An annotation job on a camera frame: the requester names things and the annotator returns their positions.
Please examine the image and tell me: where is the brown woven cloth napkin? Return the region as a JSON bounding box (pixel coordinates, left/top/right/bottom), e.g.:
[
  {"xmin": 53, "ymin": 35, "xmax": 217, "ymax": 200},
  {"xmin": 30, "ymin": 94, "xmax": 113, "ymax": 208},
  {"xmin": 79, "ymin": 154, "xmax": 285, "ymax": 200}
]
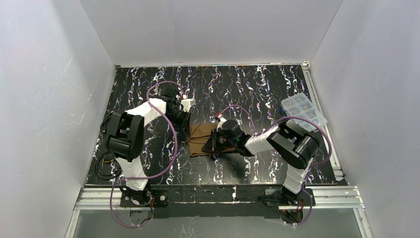
[{"xmin": 187, "ymin": 123, "xmax": 235, "ymax": 157}]

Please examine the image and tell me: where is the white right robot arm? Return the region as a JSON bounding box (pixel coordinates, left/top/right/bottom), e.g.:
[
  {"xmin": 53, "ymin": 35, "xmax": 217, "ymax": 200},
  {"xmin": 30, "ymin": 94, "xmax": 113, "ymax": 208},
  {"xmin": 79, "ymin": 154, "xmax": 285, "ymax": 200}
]
[{"xmin": 201, "ymin": 116, "xmax": 320, "ymax": 203}]

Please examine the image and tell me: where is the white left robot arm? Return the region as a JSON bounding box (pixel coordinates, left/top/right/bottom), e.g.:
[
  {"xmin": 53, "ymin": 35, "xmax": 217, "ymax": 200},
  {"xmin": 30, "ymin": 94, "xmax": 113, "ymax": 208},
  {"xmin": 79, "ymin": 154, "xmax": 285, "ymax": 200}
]
[{"xmin": 105, "ymin": 87, "xmax": 196, "ymax": 192}]

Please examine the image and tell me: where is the clear plastic compartment box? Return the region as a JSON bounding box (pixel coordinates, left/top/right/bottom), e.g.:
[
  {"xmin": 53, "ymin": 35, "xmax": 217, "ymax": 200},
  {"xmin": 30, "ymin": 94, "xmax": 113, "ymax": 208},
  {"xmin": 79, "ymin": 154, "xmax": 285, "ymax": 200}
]
[{"xmin": 281, "ymin": 93, "xmax": 327, "ymax": 127}]

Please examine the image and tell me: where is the black coiled cable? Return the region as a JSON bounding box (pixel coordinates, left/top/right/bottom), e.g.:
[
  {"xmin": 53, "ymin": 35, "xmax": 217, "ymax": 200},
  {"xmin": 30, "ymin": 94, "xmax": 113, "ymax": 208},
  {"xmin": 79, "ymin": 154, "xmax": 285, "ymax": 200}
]
[{"xmin": 94, "ymin": 113, "xmax": 124, "ymax": 180}]

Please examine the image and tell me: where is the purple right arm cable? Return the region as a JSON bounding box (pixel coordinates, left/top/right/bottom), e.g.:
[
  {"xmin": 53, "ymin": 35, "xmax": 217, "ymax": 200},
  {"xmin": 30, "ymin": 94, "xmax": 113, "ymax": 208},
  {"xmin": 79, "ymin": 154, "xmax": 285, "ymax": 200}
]
[{"xmin": 215, "ymin": 105, "xmax": 333, "ymax": 227}]

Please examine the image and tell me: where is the aluminium side rail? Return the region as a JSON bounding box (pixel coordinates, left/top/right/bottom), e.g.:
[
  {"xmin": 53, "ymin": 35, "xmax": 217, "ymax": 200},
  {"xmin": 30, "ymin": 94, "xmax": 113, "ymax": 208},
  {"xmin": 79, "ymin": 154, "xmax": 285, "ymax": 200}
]
[{"xmin": 302, "ymin": 61, "xmax": 345, "ymax": 178}]

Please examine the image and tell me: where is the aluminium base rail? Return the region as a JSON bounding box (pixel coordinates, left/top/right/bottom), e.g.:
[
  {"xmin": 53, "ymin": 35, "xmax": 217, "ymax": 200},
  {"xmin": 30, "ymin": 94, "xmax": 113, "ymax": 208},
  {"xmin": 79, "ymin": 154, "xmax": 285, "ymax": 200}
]
[{"xmin": 75, "ymin": 185, "xmax": 364, "ymax": 219}]

